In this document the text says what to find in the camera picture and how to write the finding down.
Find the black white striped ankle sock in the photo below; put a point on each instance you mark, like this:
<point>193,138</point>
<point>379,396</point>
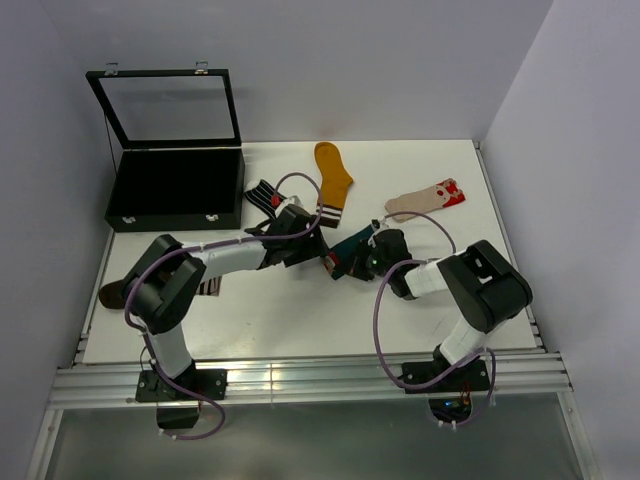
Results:
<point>263,196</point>

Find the black glass-lid display box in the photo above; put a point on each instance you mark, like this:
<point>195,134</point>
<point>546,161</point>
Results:
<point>182,166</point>

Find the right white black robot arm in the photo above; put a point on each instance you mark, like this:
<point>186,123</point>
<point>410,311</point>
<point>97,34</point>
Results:
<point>487,291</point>

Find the beige red reindeer sock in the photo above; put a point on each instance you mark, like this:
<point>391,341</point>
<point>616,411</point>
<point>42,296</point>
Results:
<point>438,196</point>

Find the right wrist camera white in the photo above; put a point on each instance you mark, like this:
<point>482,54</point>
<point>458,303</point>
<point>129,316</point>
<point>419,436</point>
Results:
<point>378,225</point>

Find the brown pink striped sock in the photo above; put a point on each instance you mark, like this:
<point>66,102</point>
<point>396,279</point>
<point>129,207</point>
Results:
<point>113,296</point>

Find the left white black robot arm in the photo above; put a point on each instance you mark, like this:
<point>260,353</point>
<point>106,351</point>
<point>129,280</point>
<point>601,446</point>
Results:
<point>160,326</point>

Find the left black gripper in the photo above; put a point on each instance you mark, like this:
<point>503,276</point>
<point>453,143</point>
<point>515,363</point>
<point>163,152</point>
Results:
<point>314,246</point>

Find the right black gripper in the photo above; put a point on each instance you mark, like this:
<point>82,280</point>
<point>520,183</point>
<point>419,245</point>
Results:
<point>359,269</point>

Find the mustard yellow striped sock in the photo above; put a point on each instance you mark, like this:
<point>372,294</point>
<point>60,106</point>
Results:
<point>335,184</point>

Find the aluminium mounting rail frame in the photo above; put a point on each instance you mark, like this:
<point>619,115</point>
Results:
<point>329,356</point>

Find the teal sock with red heel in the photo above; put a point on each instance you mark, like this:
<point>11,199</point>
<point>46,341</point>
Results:
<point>341,258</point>

